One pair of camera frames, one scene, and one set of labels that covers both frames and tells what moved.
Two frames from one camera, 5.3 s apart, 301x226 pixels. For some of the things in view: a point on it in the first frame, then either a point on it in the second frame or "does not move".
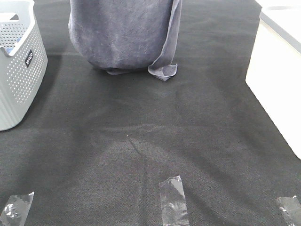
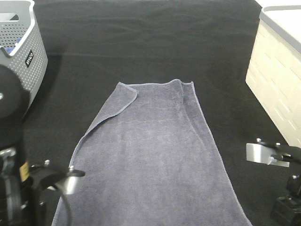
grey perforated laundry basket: (23, 60) does not move
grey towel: (120, 36) → (152, 163)
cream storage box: (274, 72) does not move
